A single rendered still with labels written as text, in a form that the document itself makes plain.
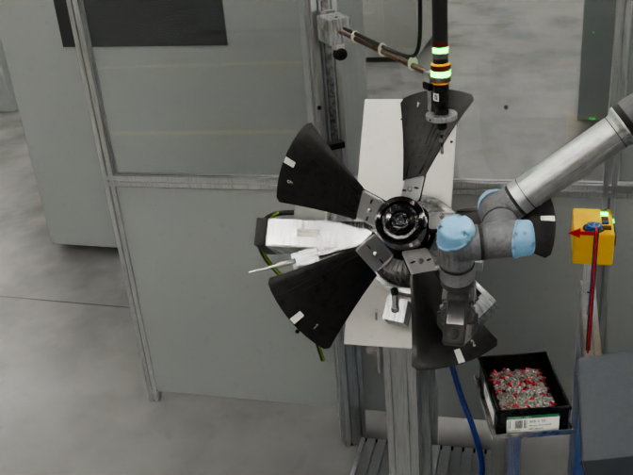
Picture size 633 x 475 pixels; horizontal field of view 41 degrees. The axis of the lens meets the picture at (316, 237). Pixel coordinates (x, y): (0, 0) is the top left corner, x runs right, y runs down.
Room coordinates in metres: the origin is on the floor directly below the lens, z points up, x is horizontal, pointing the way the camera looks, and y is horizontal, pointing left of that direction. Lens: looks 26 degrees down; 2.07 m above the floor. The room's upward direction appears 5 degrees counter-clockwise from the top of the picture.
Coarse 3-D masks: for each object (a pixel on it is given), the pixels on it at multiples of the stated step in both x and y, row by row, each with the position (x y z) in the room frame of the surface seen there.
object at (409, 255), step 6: (402, 252) 1.75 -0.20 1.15; (408, 252) 1.76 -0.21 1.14; (414, 252) 1.77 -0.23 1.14; (420, 252) 1.78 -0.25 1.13; (426, 252) 1.79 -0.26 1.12; (408, 258) 1.74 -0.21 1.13; (414, 258) 1.75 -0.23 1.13; (426, 258) 1.77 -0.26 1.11; (408, 264) 1.73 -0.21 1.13; (414, 264) 1.74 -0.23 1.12; (420, 264) 1.75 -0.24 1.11; (426, 264) 1.76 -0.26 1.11; (432, 264) 1.77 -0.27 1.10; (414, 270) 1.72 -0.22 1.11; (420, 270) 1.73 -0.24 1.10; (426, 270) 1.74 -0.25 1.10
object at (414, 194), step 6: (408, 180) 1.91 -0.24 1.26; (414, 180) 1.88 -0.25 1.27; (420, 180) 1.86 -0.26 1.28; (408, 186) 1.90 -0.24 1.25; (414, 186) 1.87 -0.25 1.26; (420, 186) 1.84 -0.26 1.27; (402, 192) 1.90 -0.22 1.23; (408, 192) 1.88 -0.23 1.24; (414, 192) 1.85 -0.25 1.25; (420, 192) 1.83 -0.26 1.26; (414, 198) 1.84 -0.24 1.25
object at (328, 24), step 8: (320, 16) 2.39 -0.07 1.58; (328, 16) 2.39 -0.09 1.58; (336, 16) 2.37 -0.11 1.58; (344, 16) 2.37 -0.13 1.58; (320, 24) 2.38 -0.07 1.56; (328, 24) 2.33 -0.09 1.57; (336, 24) 2.34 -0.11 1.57; (344, 24) 2.34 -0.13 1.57; (320, 32) 2.39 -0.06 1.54; (328, 32) 2.33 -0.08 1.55; (336, 32) 2.34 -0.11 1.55; (320, 40) 2.39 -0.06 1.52; (328, 40) 2.34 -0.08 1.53; (336, 40) 2.34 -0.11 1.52; (344, 40) 2.34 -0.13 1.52
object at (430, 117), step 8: (424, 72) 1.84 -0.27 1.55; (424, 80) 1.84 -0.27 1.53; (424, 88) 1.83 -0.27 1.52; (432, 88) 1.81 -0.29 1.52; (432, 96) 1.81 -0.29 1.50; (432, 104) 1.81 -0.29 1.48; (432, 112) 1.81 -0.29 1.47; (448, 112) 1.80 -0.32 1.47; (456, 112) 1.79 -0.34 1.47; (432, 120) 1.77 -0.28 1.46; (440, 120) 1.76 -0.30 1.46; (448, 120) 1.76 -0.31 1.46
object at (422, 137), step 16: (416, 96) 2.04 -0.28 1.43; (464, 96) 1.93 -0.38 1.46; (416, 112) 2.01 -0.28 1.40; (416, 128) 1.98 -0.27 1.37; (432, 128) 1.93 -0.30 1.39; (448, 128) 1.89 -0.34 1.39; (416, 144) 1.94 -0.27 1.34; (432, 144) 1.89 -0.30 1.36; (416, 160) 1.91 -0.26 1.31; (432, 160) 1.86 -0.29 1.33; (416, 176) 1.88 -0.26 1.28
